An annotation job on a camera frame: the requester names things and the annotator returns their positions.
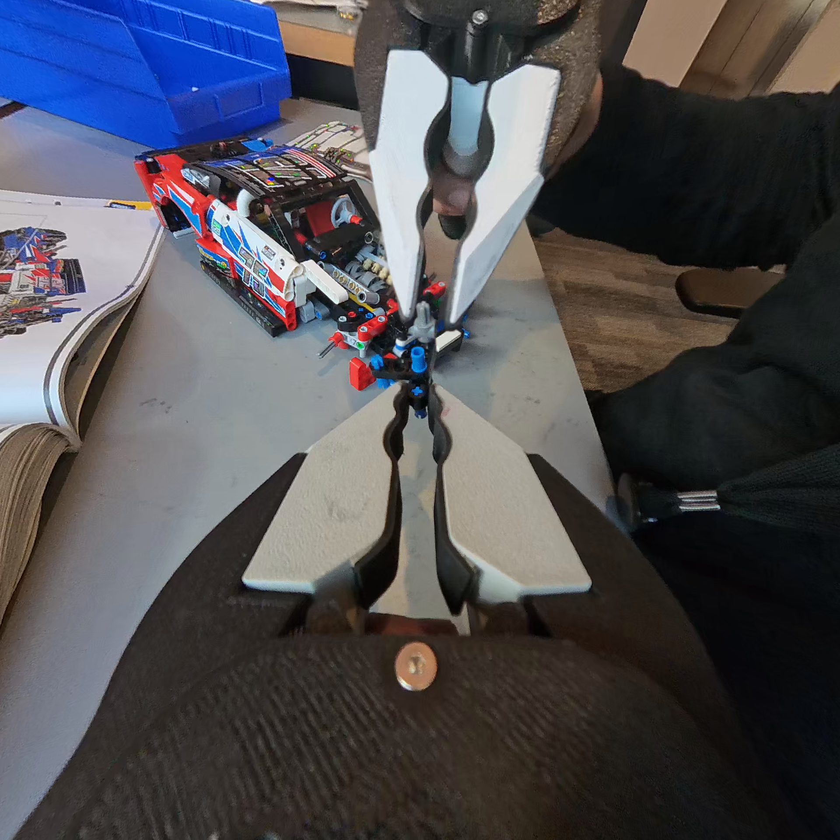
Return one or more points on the blue plastic bin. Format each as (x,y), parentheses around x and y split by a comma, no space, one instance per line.
(144,65)

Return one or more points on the person's black clothing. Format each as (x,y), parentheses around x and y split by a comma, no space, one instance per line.
(754,394)

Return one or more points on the person's right forearm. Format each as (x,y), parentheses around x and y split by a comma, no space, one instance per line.
(689,170)

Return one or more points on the person's right hand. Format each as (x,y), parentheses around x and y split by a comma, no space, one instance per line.
(453,197)

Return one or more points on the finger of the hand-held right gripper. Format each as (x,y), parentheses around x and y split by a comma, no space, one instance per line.
(512,151)
(397,164)

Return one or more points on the toy brick race car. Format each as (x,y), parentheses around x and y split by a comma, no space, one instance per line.
(262,229)

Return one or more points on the grey desk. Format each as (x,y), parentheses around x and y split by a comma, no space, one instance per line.
(197,426)

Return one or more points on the holographic sticker sheet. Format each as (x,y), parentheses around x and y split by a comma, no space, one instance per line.
(328,139)

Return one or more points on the open building instruction book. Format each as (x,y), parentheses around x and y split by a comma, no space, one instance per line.
(65,328)

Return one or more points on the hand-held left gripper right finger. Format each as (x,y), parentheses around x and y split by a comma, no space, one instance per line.
(512,518)

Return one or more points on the black connector with blue pin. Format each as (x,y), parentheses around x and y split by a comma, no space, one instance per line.
(418,394)

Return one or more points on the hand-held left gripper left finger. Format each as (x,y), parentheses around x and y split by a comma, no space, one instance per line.
(315,518)

